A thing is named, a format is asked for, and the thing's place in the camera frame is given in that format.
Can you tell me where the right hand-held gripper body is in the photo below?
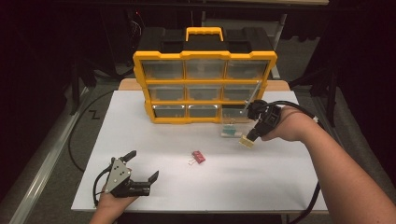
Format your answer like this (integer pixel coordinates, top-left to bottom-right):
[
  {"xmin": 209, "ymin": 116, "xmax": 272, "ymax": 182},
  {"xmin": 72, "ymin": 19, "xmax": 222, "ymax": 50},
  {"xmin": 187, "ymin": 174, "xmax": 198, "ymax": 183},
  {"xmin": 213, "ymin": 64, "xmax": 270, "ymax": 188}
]
[{"xmin": 243, "ymin": 81, "xmax": 283, "ymax": 138}]

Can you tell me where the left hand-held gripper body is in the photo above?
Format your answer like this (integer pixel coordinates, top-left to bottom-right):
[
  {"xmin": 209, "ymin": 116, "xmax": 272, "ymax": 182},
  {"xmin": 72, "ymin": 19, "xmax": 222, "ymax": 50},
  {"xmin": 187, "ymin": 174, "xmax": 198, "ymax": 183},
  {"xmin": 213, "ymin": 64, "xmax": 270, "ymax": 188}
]
[{"xmin": 104, "ymin": 157, "xmax": 152, "ymax": 199}]

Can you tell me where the yellow binder clip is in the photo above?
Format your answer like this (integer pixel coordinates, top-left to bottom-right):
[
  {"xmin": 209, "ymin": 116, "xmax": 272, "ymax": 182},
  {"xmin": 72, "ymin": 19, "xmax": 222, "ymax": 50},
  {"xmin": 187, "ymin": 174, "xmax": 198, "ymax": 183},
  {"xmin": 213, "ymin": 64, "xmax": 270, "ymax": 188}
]
[{"xmin": 238, "ymin": 134, "xmax": 255, "ymax": 149}]

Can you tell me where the clear plastic drawer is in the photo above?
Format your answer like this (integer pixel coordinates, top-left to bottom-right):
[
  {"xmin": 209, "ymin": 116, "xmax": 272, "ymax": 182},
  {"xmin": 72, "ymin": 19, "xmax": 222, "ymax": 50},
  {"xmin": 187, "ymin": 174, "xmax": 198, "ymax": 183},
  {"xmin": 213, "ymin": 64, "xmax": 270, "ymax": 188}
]
[{"xmin": 219, "ymin": 105, "xmax": 255, "ymax": 139}]

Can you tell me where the pink binder clip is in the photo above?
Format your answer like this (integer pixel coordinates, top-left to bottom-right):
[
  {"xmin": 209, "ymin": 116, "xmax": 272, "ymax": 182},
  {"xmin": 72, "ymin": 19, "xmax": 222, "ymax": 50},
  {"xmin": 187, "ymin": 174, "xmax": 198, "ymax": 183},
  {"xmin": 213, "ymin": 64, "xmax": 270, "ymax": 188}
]
[{"xmin": 187, "ymin": 150, "xmax": 206, "ymax": 166}]

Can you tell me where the yellow black organizer cabinet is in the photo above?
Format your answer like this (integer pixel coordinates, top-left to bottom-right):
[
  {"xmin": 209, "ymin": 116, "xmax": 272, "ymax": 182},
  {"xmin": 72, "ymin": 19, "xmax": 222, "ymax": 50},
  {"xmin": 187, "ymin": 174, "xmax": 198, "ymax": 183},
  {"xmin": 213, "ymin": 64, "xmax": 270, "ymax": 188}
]
[{"xmin": 133, "ymin": 26, "xmax": 278, "ymax": 125}]

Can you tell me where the person's right hand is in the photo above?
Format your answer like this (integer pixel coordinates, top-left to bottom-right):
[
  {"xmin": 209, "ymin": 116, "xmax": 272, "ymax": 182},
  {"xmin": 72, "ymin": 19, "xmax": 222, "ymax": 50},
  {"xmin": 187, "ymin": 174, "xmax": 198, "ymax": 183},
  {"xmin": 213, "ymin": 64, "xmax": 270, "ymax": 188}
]
[{"xmin": 262, "ymin": 106, "xmax": 312, "ymax": 143}]

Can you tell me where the person's left hand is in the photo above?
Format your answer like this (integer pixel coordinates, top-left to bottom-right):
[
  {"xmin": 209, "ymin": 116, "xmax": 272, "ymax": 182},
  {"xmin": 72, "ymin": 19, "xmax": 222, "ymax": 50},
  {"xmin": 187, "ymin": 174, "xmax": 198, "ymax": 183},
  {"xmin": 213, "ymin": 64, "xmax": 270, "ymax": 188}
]
[{"xmin": 96, "ymin": 191, "xmax": 138, "ymax": 216}]

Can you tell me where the black metal stand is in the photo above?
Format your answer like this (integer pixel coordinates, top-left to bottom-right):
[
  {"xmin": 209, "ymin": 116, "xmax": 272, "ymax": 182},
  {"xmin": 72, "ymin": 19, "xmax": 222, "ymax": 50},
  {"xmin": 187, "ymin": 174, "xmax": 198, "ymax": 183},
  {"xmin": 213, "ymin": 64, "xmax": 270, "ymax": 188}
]
[
  {"xmin": 289, "ymin": 66, "xmax": 339, "ymax": 129},
  {"xmin": 69, "ymin": 59, "xmax": 97, "ymax": 116}
]

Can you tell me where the set of clear organizer drawers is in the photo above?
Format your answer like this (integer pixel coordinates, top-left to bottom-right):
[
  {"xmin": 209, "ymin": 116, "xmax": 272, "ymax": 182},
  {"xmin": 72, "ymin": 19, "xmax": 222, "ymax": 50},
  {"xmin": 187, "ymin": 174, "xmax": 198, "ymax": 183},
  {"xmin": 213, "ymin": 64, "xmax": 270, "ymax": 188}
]
[{"xmin": 141, "ymin": 60, "xmax": 270, "ymax": 119}]

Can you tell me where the left hand-held gripper cable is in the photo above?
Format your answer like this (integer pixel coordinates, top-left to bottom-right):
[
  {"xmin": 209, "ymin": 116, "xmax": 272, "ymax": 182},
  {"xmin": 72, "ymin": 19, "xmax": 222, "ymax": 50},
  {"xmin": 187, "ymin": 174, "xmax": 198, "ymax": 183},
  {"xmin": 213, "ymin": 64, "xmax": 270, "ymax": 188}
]
[{"xmin": 92, "ymin": 166, "xmax": 113, "ymax": 208}]

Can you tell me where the hand-held gripper cable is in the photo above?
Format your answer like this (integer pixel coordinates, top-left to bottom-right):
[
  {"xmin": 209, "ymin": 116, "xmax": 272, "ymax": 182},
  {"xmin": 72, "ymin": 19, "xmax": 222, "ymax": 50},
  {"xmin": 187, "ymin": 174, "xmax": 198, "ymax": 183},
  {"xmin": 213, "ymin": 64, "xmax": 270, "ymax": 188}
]
[
  {"xmin": 264, "ymin": 100, "xmax": 322, "ymax": 224},
  {"xmin": 92, "ymin": 166, "xmax": 113, "ymax": 208}
]

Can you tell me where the right hand-held gripper cable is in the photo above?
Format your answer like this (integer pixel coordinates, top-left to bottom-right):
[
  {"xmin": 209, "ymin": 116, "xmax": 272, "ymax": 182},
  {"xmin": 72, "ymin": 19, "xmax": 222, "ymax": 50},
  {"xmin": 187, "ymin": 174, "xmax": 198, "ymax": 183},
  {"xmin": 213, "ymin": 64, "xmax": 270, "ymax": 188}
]
[{"xmin": 264, "ymin": 100, "xmax": 322, "ymax": 224}]

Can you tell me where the black floor cable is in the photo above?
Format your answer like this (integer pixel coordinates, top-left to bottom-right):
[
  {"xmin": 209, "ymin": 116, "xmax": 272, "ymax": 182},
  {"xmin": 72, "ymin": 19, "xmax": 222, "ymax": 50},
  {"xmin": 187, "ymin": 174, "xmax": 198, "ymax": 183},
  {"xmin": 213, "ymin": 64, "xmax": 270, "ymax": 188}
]
[{"xmin": 67, "ymin": 89, "xmax": 118, "ymax": 174}]

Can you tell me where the white metal post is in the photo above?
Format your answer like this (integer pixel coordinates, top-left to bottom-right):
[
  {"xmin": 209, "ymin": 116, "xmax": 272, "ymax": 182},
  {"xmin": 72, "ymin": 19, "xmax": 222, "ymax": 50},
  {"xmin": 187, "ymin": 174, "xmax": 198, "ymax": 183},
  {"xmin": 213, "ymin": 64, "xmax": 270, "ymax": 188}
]
[{"xmin": 270, "ymin": 13, "xmax": 288, "ymax": 80}]

